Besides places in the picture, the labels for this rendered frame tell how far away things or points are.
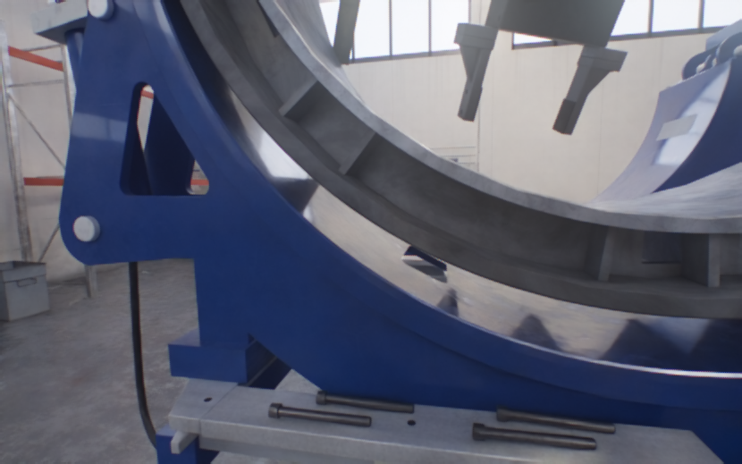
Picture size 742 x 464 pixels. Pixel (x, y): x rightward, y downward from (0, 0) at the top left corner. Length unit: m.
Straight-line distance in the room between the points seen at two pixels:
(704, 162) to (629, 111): 7.70
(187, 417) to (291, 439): 0.25
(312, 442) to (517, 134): 9.49
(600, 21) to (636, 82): 10.42
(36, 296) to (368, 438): 5.13
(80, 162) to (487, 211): 1.10
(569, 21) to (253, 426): 0.86
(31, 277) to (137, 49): 4.62
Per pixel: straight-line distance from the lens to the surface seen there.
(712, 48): 4.01
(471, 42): 0.46
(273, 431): 0.87
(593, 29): 0.51
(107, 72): 1.23
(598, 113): 10.51
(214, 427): 0.94
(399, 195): 0.96
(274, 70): 1.11
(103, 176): 1.22
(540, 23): 0.48
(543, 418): 0.89
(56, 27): 1.46
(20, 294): 5.58
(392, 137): 0.80
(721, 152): 3.17
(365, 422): 0.83
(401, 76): 10.22
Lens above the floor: 1.34
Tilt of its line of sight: 7 degrees down
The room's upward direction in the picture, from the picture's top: 1 degrees counter-clockwise
